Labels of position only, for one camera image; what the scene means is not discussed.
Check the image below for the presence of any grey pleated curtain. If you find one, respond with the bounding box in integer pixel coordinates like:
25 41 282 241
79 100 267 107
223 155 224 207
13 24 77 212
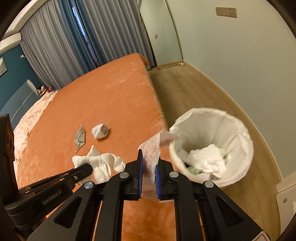
20 1 156 89

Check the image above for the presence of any white paper tissue sheet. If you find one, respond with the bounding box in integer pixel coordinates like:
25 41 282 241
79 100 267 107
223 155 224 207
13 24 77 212
138 130 178 202

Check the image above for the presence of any gold framed floor mirror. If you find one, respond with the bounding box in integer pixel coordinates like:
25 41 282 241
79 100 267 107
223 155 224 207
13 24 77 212
138 0 183 69

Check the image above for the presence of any white tissue strip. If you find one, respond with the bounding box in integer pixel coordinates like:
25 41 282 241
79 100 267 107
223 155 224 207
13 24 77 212
72 145 125 186

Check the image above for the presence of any framed wall picture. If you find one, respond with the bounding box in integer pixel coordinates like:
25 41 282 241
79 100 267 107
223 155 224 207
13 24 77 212
0 57 7 76

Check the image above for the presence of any white balled sock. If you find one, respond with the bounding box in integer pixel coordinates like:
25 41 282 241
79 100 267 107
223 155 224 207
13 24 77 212
91 123 109 140

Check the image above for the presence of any stuffed toy by headboard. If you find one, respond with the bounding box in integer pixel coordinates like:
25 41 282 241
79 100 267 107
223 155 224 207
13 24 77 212
37 85 54 97

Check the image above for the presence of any trash in bin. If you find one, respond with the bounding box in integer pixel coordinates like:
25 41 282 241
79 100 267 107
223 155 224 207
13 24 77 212
177 144 227 180

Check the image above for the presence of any grey foil wrapper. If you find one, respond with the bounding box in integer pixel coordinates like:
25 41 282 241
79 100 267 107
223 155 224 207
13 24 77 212
74 125 86 153

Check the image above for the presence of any white door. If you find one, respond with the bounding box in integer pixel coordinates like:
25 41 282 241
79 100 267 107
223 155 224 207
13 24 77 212
276 173 296 233

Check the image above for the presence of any white lined trash bin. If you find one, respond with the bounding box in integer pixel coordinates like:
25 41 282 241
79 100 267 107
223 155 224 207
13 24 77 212
169 108 254 187

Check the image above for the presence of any blue padded headboard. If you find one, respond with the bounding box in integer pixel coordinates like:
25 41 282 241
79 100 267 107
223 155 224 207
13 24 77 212
1 79 41 130

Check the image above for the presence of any beige wall switch panel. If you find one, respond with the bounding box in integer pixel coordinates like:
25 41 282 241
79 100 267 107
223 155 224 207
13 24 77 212
215 7 237 18

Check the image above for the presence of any pink satin quilt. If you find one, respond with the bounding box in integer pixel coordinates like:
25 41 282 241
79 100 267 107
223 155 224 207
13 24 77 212
14 90 58 173

